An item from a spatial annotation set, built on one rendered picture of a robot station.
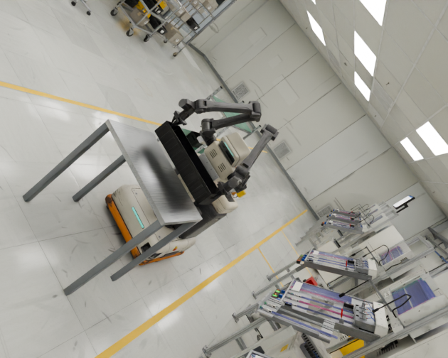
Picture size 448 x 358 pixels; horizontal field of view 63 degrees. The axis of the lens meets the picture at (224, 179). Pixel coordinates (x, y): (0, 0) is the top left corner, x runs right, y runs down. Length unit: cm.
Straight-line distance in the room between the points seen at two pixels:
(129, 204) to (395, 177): 949
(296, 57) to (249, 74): 158
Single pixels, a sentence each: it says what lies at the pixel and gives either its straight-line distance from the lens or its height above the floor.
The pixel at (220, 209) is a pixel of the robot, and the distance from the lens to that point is 288.
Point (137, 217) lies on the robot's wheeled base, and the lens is 286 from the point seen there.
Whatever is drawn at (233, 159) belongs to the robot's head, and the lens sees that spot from 253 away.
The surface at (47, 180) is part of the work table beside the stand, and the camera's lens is 249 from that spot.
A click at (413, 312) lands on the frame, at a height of 149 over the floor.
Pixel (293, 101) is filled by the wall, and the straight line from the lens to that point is 1186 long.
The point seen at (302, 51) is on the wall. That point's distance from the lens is 1221.
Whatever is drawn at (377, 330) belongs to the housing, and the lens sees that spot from 291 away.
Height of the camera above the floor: 171
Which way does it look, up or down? 16 degrees down
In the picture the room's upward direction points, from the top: 54 degrees clockwise
